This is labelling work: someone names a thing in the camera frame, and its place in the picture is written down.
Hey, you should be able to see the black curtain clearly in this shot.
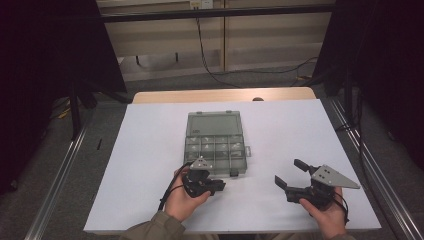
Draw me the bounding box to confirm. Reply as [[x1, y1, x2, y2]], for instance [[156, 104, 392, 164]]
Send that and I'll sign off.
[[0, 0, 128, 195], [313, 0, 424, 171]]

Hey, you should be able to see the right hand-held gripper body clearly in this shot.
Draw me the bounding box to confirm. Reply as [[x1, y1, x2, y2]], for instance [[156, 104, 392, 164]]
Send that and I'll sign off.
[[285, 164, 361, 211]]

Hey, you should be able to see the black floor cable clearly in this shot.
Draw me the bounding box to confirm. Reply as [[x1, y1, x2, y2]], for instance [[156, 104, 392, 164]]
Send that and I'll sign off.
[[213, 56, 319, 76]]

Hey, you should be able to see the smoky clear plastic organizer box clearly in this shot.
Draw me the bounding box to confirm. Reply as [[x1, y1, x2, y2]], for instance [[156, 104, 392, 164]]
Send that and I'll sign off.
[[183, 110, 253, 178]]

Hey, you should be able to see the black wall cable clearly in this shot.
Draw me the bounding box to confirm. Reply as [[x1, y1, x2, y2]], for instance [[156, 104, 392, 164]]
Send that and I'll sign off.
[[194, 18, 242, 89]]

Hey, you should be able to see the light wooden table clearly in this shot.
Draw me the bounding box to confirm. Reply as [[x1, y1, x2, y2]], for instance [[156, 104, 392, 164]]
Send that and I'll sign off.
[[132, 87, 317, 104]]

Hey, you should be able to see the left hand-held gripper cable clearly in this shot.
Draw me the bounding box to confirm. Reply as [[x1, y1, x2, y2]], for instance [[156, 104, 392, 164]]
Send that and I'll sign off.
[[158, 162, 192, 212]]

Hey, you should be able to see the black metal stand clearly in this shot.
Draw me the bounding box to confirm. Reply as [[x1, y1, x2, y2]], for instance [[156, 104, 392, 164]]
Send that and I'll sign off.
[[343, 66, 355, 128], [68, 79, 83, 140]]

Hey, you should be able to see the right hand-held gripper cable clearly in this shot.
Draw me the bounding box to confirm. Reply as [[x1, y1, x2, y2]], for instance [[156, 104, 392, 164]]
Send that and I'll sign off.
[[333, 193, 350, 225]]

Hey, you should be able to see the aluminium floor rail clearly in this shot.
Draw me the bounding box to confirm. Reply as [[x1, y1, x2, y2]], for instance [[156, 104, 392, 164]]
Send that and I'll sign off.
[[24, 126, 89, 240], [329, 98, 424, 240]]

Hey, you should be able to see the person's left hand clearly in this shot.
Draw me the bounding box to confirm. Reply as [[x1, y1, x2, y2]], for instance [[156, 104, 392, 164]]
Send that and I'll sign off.
[[164, 166, 213, 223]]

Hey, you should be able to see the white table cover board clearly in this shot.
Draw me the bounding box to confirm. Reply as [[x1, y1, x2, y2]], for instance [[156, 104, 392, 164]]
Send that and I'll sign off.
[[83, 99, 382, 234]]

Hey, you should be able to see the hand-held gripper cable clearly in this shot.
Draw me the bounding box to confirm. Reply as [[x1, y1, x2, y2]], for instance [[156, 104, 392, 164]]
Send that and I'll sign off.
[[333, 193, 350, 225], [158, 162, 192, 212]]

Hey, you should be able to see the light wooden vertical strip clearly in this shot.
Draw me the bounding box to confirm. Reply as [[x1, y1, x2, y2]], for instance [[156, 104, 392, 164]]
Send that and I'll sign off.
[[221, 0, 228, 72]]

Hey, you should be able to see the person's right hand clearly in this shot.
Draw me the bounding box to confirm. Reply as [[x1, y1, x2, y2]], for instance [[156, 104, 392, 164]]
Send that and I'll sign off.
[[298, 187, 347, 239]]

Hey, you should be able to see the black horizontal bar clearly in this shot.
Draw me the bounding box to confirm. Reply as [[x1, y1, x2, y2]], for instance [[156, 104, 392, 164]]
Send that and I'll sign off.
[[99, 3, 336, 24]]

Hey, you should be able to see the white wall socket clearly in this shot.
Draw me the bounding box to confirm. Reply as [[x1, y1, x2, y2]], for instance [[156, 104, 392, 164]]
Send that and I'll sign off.
[[189, 0, 214, 10]]

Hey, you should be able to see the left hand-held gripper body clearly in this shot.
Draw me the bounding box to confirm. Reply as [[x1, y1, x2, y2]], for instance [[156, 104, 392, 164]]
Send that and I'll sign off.
[[182, 156, 214, 198]]

